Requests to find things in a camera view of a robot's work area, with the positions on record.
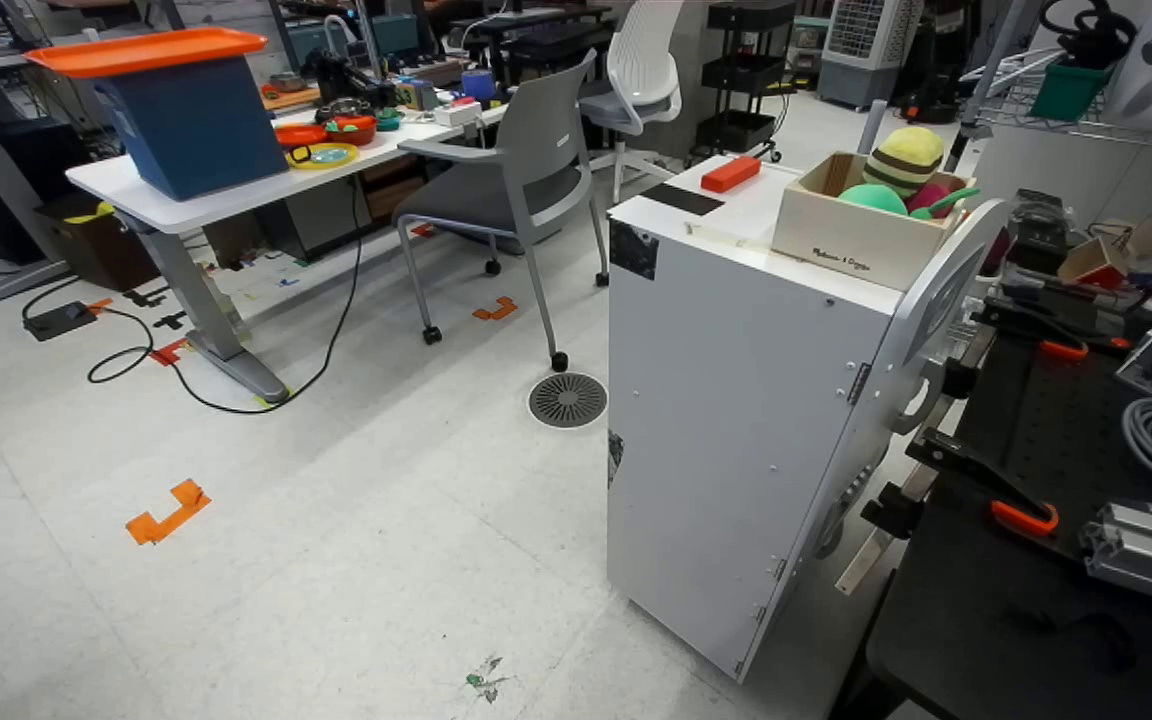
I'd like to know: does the yellow striped plushy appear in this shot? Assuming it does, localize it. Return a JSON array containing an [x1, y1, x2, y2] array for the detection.
[[864, 125, 944, 191]]

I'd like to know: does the white toy cupboard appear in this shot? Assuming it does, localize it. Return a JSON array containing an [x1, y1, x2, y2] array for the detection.
[[610, 170, 1008, 682]]

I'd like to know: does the wooden basket box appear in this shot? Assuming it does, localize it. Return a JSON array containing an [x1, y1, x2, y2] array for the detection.
[[773, 153, 969, 287]]

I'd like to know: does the grey office chair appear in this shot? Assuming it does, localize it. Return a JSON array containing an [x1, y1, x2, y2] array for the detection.
[[397, 54, 610, 371]]

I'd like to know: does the green plush toy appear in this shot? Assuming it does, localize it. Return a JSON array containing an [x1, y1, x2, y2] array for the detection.
[[837, 179, 908, 217]]

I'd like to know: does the magenta plush toy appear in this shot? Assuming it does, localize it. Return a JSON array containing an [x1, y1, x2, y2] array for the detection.
[[908, 179, 965, 214]]

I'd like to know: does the blue storage bin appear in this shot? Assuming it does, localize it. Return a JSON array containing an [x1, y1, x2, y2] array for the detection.
[[96, 60, 286, 199]]

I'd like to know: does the black orange clamp near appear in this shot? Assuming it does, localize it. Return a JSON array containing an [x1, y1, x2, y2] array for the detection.
[[908, 434, 1061, 541]]

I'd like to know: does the black orange clamp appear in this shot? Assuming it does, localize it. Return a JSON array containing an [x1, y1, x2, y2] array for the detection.
[[982, 306, 1093, 365], [908, 434, 1061, 541]]

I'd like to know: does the black orange clamp far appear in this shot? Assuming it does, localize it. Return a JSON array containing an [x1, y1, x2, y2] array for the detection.
[[982, 306, 1093, 365]]

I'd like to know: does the white desk table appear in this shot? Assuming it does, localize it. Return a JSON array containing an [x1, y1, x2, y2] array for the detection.
[[69, 110, 505, 404]]

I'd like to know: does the black pegboard table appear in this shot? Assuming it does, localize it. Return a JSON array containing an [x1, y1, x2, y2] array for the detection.
[[827, 329, 1152, 720]]

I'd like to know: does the orange bin lid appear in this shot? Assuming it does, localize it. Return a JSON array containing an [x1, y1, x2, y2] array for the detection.
[[30, 25, 269, 80]]

